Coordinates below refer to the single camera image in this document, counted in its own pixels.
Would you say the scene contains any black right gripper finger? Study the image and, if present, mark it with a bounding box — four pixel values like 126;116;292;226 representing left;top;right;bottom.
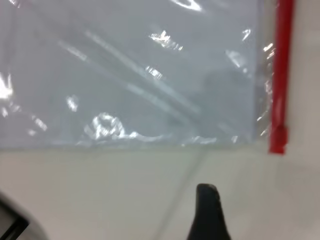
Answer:
186;183;232;240

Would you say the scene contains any red zipper slider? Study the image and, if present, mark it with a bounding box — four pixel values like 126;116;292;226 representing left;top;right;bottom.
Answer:
268;125;290;155

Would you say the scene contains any clear plastic zipper bag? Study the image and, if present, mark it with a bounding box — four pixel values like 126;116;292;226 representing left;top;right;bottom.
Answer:
0;0;296;155

